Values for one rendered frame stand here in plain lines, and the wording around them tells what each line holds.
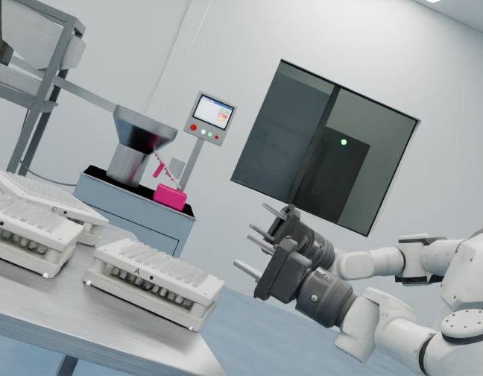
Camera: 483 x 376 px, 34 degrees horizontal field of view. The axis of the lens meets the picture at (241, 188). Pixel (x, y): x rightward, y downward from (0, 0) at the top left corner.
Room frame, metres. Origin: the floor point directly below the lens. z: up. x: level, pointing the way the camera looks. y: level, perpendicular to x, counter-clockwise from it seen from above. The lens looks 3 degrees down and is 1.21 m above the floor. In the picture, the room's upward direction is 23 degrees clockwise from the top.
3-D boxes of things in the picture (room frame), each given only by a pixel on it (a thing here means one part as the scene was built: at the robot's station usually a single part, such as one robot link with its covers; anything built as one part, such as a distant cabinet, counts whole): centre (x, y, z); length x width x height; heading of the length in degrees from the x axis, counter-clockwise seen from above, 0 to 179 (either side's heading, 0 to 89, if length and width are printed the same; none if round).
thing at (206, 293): (1.64, 0.08, 0.90); 0.25 x 0.24 x 0.02; 175
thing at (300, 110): (7.01, -0.54, 1.43); 1.38 x 0.01 x 1.16; 98
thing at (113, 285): (1.64, 0.08, 0.85); 0.24 x 0.24 x 0.02; 85
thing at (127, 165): (4.32, 0.55, 0.95); 0.49 x 0.36 x 0.38; 98
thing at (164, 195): (4.10, 0.32, 0.80); 0.16 x 0.12 x 0.09; 98
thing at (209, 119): (4.45, 0.31, 1.07); 0.23 x 0.10 x 0.62; 98
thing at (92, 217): (1.91, 0.43, 0.90); 0.25 x 0.24 x 0.02; 42
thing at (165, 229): (4.28, 0.50, 0.38); 0.63 x 0.57 x 0.76; 98
